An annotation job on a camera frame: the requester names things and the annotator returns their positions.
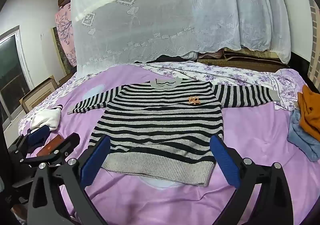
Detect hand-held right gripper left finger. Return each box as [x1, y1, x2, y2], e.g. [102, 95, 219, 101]
[27, 135, 112, 225]

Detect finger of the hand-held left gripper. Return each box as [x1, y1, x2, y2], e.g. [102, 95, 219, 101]
[24, 133, 80, 168]
[7, 125, 50, 163]

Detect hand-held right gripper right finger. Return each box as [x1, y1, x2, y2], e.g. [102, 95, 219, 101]
[209, 135, 293, 225]

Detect black grey striped sweater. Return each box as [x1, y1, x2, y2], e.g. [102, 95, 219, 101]
[67, 77, 280, 187]

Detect white cloth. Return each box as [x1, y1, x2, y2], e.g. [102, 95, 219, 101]
[30, 107, 62, 131]

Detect purple bedsheet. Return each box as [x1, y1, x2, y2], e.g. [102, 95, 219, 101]
[20, 65, 320, 225]

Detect wooden cabinet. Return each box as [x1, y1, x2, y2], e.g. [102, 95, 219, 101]
[19, 75, 59, 114]

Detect window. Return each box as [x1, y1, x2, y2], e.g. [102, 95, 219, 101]
[0, 26, 34, 125]

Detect light blue garment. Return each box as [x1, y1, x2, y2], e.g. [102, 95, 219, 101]
[287, 109, 320, 162]

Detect white purple floral quilt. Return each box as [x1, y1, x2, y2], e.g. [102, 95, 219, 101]
[135, 61, 304, 111]

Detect orange garment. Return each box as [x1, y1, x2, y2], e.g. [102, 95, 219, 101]
[297, 85, 320, 138]

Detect brown folded mats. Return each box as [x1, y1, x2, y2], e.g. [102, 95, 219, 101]
[196, 48, 290, 68]

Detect pink floral cloth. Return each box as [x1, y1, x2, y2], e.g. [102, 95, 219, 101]
[55, 3, 77, 66]

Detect white lace mosquito net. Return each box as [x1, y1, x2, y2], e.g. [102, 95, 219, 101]
[70, 0, 292, 78]

